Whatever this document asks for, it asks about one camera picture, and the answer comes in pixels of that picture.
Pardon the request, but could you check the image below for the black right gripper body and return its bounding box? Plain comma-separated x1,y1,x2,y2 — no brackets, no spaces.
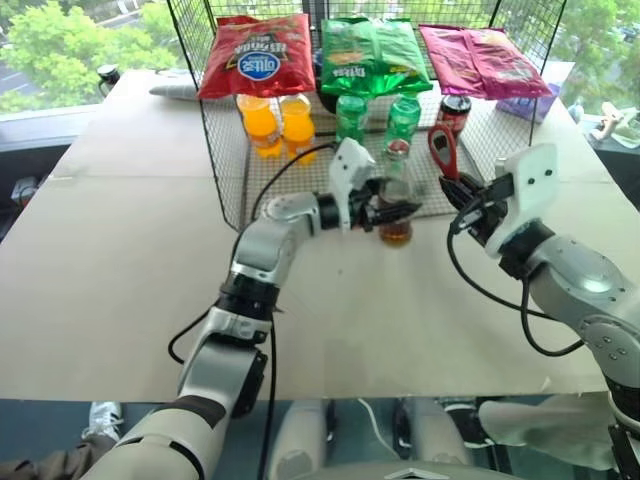
459,172,516,247

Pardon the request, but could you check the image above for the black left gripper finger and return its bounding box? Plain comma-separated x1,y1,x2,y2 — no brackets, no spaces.
373,199,424,227
368,178,401,202

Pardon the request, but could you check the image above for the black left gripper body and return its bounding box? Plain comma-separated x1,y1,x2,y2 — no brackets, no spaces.
349,177,387,234

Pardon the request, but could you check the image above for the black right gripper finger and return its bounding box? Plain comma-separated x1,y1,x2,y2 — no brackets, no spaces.
452,171,487,201
438,175,476,217

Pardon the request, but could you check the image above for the glass bottle with red cap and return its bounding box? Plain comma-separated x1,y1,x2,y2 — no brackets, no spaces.
376,139,424,249

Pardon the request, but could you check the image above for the green soda bottle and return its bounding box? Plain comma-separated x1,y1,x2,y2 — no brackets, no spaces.
334,93,371,146
383,92,422,151

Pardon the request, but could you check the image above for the orange soda bottle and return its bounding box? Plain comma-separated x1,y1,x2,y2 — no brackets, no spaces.
278,92,319,166
235,93,284,160

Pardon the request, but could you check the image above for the red cola can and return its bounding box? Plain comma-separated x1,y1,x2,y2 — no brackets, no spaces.
437,94,473,137

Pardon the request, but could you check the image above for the purple tissue box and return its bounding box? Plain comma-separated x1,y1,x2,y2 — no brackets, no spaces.
494,82,561,124

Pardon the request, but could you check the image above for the magenta chips bag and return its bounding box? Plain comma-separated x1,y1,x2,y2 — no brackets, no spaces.
418,23,554,100

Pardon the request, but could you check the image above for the green chips bag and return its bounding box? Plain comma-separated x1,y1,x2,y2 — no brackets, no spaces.
319,17,434,97

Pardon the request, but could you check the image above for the red chips bag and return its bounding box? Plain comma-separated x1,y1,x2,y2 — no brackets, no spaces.
197,13,317,100

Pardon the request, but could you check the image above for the grey robot leg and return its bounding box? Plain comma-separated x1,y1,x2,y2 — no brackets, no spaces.
268,399,329,480
403,397,472,467

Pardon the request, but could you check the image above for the grey folded umbrella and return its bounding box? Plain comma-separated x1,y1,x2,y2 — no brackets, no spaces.
148,82,201,103

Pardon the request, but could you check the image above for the black round device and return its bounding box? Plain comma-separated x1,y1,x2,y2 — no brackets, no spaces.
96,64,121,96

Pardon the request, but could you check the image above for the white sneaker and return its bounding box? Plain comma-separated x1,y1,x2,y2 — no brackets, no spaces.
82,401,124,444

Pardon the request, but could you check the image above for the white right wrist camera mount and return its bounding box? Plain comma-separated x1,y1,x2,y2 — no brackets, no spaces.
483,143,559,260

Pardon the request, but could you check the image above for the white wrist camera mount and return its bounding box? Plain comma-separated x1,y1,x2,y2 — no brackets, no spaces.
483,143,559,260
327,138,377,232

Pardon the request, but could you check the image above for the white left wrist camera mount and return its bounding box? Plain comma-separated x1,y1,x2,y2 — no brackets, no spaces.
327,138,377,232

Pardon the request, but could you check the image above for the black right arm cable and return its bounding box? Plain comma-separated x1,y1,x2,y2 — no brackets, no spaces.
446,197,586,357

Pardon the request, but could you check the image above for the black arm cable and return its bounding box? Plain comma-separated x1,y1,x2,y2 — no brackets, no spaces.
167,142,336,480
446,197,586,357

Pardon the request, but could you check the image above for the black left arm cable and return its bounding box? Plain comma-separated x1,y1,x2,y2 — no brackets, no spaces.
167,142,336,480

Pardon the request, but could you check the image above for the black wire mesh rack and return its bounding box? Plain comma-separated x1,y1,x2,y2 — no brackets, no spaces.
167,0,569,232

